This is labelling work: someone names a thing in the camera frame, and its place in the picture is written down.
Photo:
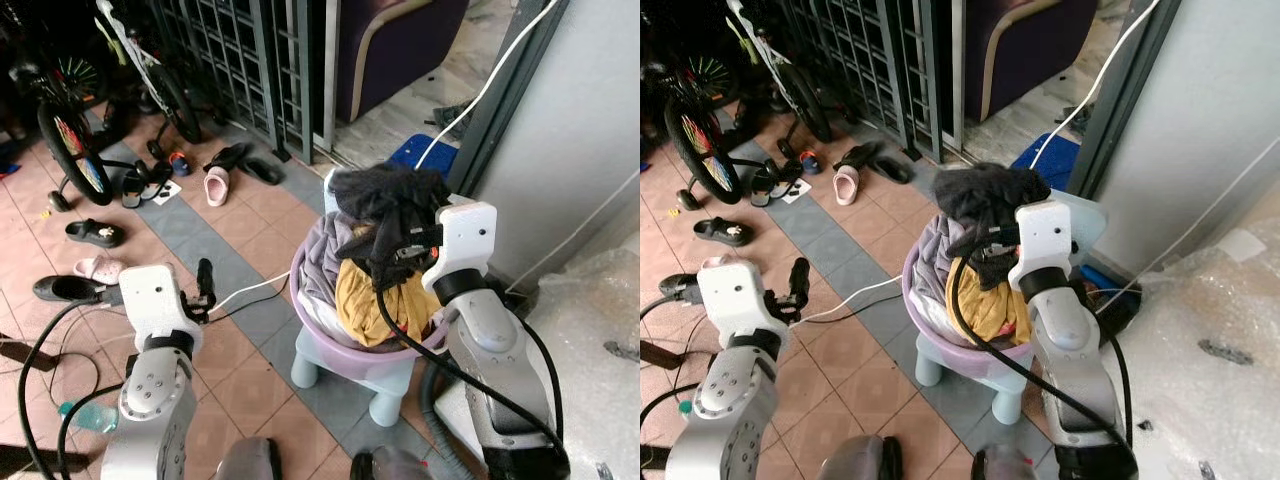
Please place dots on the black garment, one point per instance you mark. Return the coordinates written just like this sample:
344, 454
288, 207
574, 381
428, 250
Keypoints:
385, 195
985, 195

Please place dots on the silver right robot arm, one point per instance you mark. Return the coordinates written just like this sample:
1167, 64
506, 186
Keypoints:
495, 370
1075, 370

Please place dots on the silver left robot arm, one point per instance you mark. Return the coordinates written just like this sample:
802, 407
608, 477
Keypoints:
722, 400
150, 400

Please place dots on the grey lavender garment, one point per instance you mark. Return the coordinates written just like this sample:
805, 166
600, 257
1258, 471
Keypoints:
320, 260
930, 260

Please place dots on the mustard yellow garment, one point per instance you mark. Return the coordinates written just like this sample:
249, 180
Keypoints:
365, 300
985, 305

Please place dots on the pink sandal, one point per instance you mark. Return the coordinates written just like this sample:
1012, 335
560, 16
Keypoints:
100, 268
716, 262

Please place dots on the purple laundry basin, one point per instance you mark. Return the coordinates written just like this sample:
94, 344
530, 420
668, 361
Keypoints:
310, 310
925, 320

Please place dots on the pink clog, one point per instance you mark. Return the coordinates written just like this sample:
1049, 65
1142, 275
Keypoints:
846, 185
216, 187

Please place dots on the black sandal with white mark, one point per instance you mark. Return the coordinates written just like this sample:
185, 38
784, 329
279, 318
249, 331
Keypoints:
722, 232
95, 234

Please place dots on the blue door mat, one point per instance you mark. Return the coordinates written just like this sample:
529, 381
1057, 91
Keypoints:
1045, 160
420, 155

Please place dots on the small black grey shoe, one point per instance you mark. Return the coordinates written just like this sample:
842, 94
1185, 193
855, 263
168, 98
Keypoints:
770, 183
140, 185

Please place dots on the black slipper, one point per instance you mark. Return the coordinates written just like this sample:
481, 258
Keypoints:
263, 172
856, 155
226, 157
893, 170

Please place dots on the small blue orange shoe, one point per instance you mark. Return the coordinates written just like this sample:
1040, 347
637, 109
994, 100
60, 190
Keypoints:
809, 161
179, 163

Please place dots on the glossy black shoe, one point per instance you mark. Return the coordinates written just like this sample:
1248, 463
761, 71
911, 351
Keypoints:
65, 290
680, 286

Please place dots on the light blue plastic chair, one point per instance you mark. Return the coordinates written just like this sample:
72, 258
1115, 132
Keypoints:
975, 385
345, 370

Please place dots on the dark brown wooden plank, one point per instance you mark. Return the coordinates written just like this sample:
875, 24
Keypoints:
662, 354
18, 352

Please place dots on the clear plastic bottle green cap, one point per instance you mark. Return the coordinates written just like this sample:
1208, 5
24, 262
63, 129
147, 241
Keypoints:
686, 407
90, 416

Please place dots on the black bicycle with colourful wheel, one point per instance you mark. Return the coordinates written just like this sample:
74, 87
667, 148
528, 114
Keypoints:
705, 150
70, 150

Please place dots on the grey left robot leg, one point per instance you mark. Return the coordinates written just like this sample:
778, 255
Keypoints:
862, 460
250, 460

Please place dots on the grey robot leg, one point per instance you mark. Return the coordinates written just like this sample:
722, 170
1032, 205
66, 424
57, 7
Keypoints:
1005, 465
862, 460
250, 460
395, 465

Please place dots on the white green bicycle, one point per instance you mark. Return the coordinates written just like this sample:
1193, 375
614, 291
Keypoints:
160, 85
790, 85

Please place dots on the purple armchair with beige trim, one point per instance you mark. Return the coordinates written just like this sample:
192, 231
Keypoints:
1030, 50
400, 50

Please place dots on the dark metal gate grille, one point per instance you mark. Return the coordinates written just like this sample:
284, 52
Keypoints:
860, 60
230, 60

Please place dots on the grey right robot leg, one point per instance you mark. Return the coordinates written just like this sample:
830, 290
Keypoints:
1005, 465
395, 465

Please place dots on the clear bubble wrap sheet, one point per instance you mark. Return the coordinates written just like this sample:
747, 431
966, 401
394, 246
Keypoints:
590, 380
1210, 340

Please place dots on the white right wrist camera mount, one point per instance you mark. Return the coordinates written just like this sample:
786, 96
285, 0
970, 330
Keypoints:
465, 240
1042, 240

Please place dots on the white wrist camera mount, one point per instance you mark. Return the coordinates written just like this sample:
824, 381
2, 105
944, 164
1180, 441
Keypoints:
465, 240
1042, 240
150, 295
730, 292

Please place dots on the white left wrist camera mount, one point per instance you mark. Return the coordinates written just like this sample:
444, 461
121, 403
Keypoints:
150, 295
730, 292

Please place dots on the dark grey door frame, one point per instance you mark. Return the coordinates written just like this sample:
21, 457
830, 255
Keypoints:
1125, 90
510, 90

